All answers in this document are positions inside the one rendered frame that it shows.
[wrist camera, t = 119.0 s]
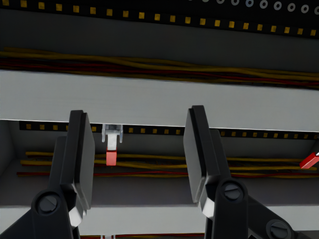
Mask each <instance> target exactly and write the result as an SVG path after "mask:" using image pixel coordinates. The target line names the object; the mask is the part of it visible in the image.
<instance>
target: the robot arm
mask: <svg viewBox="0 0 319 239"><path fill-rule="evenodd" d="M183 145H184V151H185V157H186V163H187V168H188V176H189V182H190V188H191V194H192V200H193V202H196V203H197V208H201V211H202V213H203V214H204V215H206V227H205V237H204V239H311V238H310V237H308V236H306V235H305V234H303V233H301V232H299V233H297V232H296V231H294V230H293V229H292V227H291V226H290V224H289V223H288V222H287V221H286V220H284V219H283V218H281V217H280V216H278V215H277V214H276V213H274V212H272V211H271V210H270V209H268V208H267V207H265V206H264V205H262V204H261V203H260V202H258V201H257V200H255V199H254V198H253V197H251V196H250V195H248V190H247V188H246V186H245V185H244V183H243V182H241V181H240V180H238V179H236V178H232V177H231V173H230V169H229V166H228V162H227V159H226V155H225V151H224V147H223V143H222V140H221V136H220V133H219V130H218V129H209V125H208V121H207V118H206V112H205V108H204V106H203V105H192V108H190V109H188V113H187V120H186V125H185V131H184V137H183ZM94 154H95V143H94V138H93V134H92V130H91V126H90V122H89V118H88V114H87V112H85V113H84V112H83V110H71V112H70V118H69V124H68V130H67V136H60V137H57V139H56V143H55V149H54V154H53V160H52V165H51V170H50V176H49V181H48V187H47V189H45V190H42V191H40V192H39V193H38V194H37V195H36V196H35V197H34V198H33V201H32V203H31V209H30V210H29V211H27V212H26V213H25V214H24V215H23V216H21V217H20V218H19V219H18V220H17V221H15V222H14V223H13V224H12V225H11V226H9V227H8V228H7V229H6V230H5V231H3V232H2V233H1V234H0V239H81V238H80V234H79V229H78V225H79V224H80V223H81V222H82V221H83V216H86V214H87V210H90V209H91V200H92V186H93V173H94Z"/></svg>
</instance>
